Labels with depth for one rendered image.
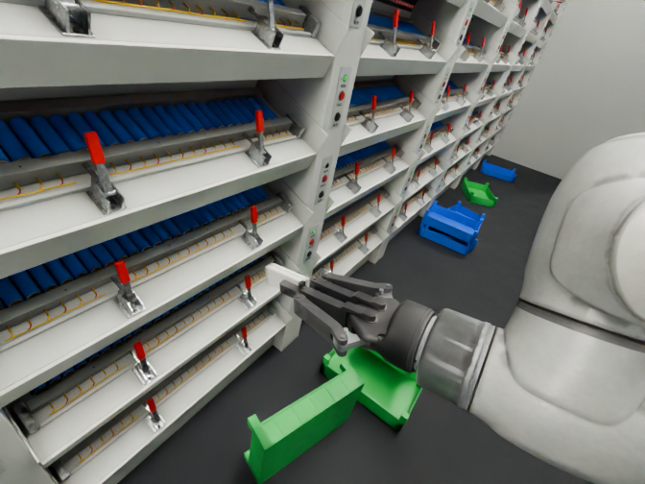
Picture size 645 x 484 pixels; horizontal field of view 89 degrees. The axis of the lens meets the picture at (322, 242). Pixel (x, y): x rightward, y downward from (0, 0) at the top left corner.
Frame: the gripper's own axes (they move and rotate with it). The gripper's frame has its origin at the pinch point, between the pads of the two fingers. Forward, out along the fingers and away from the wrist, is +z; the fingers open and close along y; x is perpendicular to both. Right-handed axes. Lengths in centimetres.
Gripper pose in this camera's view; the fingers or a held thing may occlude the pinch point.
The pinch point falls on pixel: (287, 280)
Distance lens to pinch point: 47.1
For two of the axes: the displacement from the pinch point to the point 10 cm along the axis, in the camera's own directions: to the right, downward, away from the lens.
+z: -8.2, -2.8, 5.0
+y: 5.8, -3.8, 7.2
